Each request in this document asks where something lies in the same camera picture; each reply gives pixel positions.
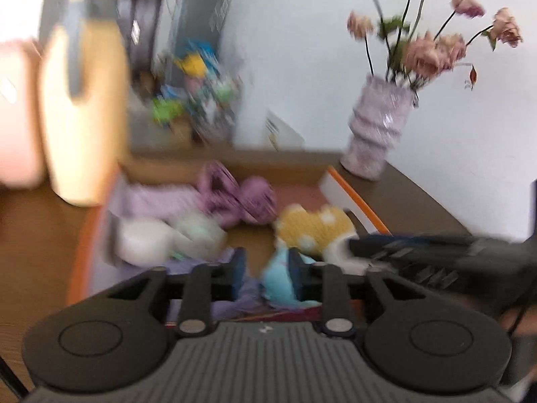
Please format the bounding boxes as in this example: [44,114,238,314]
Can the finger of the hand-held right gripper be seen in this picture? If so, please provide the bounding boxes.
[347,233,477,291]

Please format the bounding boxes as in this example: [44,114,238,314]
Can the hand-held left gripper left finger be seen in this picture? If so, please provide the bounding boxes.
[107,247,249,339]

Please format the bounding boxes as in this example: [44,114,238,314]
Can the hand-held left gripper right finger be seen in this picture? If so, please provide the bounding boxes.
[287,247,421,339]

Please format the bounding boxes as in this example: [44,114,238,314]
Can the light blue sock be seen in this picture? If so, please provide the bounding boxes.
[259,247,323,309]

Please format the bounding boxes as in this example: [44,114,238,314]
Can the yellow polka dot sock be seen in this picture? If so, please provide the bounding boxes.
[274,203,370,273]

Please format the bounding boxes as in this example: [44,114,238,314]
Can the white sock ball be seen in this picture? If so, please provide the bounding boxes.
[168,213,228,258]

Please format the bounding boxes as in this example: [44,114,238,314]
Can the purple plush slipper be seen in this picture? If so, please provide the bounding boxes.
[239,176,278,225]

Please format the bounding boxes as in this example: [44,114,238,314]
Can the purple sock pair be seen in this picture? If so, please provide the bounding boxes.
[196,161,248,227]

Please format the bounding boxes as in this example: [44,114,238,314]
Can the red cardboard box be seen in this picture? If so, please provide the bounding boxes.
[66,150,393,330]

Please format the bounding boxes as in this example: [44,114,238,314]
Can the lilac cloth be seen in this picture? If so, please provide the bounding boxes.
[125,184,203,224]

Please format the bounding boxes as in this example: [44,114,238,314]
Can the lilac ribbed vase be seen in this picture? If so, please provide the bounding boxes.
[339,75,417,182]

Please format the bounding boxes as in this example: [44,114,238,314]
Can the white flat carton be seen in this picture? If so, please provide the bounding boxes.
[263,110,305,152]

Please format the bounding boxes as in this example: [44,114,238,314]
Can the pile of colourful toys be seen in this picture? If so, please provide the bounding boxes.
[150,39,243,144]

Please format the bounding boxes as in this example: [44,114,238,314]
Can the dried pink flowers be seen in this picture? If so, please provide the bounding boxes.
[333,0,524,92]

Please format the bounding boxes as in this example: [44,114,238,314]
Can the yellow thermos jug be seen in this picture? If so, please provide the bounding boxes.
[39,0,132,207]

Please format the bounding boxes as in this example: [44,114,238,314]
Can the dark brown door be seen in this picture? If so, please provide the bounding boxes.
[116,0,165,77]

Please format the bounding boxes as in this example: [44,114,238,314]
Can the pink suitcase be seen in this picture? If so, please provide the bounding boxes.
[0,39,48,188]

